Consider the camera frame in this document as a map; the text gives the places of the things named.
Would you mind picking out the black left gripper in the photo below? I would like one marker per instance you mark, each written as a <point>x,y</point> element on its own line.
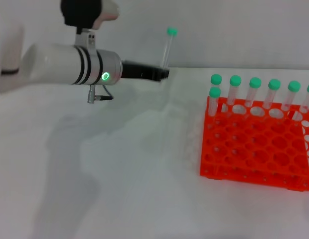
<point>139,70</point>

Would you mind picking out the orange plastic test tube rack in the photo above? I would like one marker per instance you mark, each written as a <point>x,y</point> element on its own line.
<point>244,179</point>

